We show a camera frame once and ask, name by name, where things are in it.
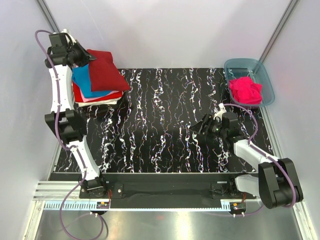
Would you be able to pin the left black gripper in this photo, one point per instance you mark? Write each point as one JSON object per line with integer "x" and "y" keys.
{"x": 86, "y": 56}

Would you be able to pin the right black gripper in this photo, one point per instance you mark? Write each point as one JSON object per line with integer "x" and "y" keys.
{"x": 207, "y": 120}

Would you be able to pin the dark red t shirt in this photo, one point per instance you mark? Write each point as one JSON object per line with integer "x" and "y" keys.
{"x": 104, "y": 75}

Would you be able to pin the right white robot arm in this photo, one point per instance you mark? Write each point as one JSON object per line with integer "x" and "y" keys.
{"x": 277, "y": 183}

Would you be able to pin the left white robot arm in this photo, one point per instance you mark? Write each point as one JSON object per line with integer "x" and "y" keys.
{"x": 67, "y": 125}

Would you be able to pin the blue folded t shirt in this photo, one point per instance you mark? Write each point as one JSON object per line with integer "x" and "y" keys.
{"x": 81, "y": 77}

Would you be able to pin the red folded t shirt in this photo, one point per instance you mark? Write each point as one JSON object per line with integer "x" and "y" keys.
{"x": 79, "y": 95}

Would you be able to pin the pink folded t shirt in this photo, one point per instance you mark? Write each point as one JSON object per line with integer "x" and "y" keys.
{"x": 104, "y": 98}

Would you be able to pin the white folded t shirt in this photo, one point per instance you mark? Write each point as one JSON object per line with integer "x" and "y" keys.
{"x": 98, "y": 103}

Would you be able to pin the black marble pattern mat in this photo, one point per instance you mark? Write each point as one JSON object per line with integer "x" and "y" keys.
{"x": 148, "y": 131}

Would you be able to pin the magenta crumpled t shirt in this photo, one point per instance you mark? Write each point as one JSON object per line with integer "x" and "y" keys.
{"x": 245, "y": 91}

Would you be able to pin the teal plastic bin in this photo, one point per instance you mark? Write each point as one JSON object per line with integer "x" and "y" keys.
{"x": 237, "y": 68}

